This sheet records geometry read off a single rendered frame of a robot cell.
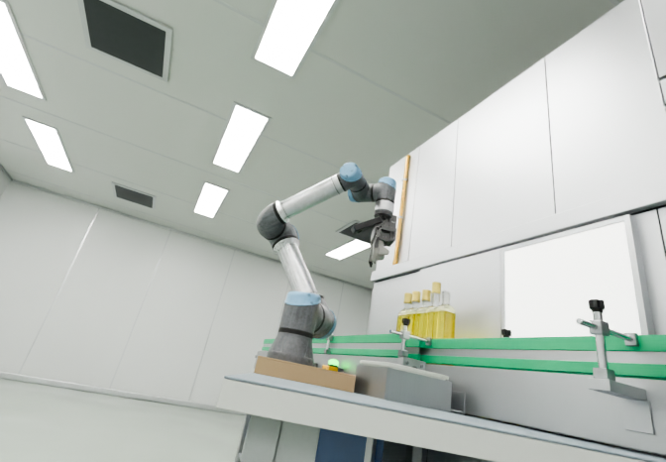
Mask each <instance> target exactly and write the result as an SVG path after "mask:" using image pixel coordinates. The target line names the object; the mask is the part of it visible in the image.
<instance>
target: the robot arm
mask: <svg viewBox="0 0 666 462"><path fill-rule="evenodd" d="M347 190H348V196H349V200H350V201H352V202H375V203H376V205H375V215H374V217H375V218H374V219H370V220H367V221H364V222H361V223H357V224H355V225H354V226H353V227H352V229H351V230H352V232H353V234H356V233H361V232H362V231H365V230H368V229H371V228H373V231H372V235H371V244H370V251H369V265H370V268H371V267H372V265H373V262H374V264H375V263H376V261H381V260H383V259H384V258H385V255H388V254H389V250H388V249H387V248H385V247H384V246H388V247H390V245H391V244H392V243H393V241H395V235H396V228H395V227H396V218H397V216H395V215H393V210H394V201H395V194H396V181H395V179H393V178H392V177H388V176H384V177H381V178H380V180H379V182H378V183H367V181H366V179H365V178H364V176H363V174H362V171H361V170H360V169H359V167H358V166H357V165H356V164H355V163H346V164H344V165H343V166H342V167H341V169H340V172H339V173H337V174H335V175H333V176H331V177H329V178H327V179H325V180H323V181H321V182H319V183H317V184H315V185H314V186H312V187H310V188H308V189H306V190H304V191H302V192H300V193H298V194H296V195H294V196H292V197H290V198H288V199H286V200H284V201H282V202H280V201H276V202H274V203H272V204H270V205H269V206H267V207H266V208H265V209H264V210H263V211H262V212H261V213H260V215H259V217H258V219H257V229H258V231H259V233H260V234H261V235H262V236H263V237H264V238H266V239H267V240H268V241H269V242H270V243H271V246H272V248H273V251H274V253H275V254H276V255H278V256H279V258H280V260H281V263H282V265H283V268H284V271H285V273H286V276H287V278H288V281H289V283H290V286H291V289H292V291H290V292H289V293H288V294H287V296H286V299H285V301H284V307H283V312H282V316H281V320H280V324H279V329H278V333H277V337H276V339H275V341H274V342H273V344H272V346H271V348H270V349H269V351H268V354H267V357H269V358H274V359H278V360H283V361H287V362H292V363H297V364H302V365H307V366H311V367H313V363H314V359H313V348H312V339H313V338H314V339H325V338H327V337H329V336H330V335H331V334H332V333H333V332H334V330H335V327H336V323H337V320H336V316H335V314H334V312H333V311H332V310H331V309H329V307H328V305H327V303H326V300H325V298H324V296H323V295H322V294H319V293H318V292H317V290H316V288H315V285H314V283H313V281H312V278H311V276H310V274H309V272H308V270H307V268H306V266H305V263H304V261H303V259H302V256H301V254H300V252H299V249H298V247H299V234H298V232H297V230H296V228H295V227H294V226H293V225H292V224H290V223H289V222H288V220H289V218H291V217H293V216H296V215H298V214H300V213H302V212H304V211H306V210H308V209H310V208H312V207H314V206H316V205H318V204H320V203H322V202H324V201H326V200H328V199H330V198H333V197H335V196H337V195H339V194H341V193H343V192H345V191H347Z"/></svg>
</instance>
